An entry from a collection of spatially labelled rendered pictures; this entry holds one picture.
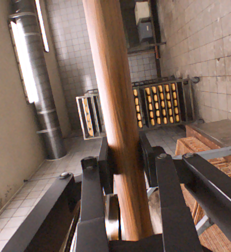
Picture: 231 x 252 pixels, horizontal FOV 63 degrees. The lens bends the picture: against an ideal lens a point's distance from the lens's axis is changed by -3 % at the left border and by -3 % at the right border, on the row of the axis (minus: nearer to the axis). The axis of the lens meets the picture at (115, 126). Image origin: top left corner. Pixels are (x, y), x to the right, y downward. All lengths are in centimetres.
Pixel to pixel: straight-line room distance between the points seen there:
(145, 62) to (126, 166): 510
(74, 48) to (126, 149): 519
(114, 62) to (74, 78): 512
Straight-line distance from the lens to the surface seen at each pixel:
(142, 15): 473
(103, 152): 17
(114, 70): 16
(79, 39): 535
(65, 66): 534
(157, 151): 17
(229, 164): 132
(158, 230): 163
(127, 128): 17
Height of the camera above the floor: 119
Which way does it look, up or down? 2 degrees up
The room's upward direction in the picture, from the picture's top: 99 degrees counter-clockwise
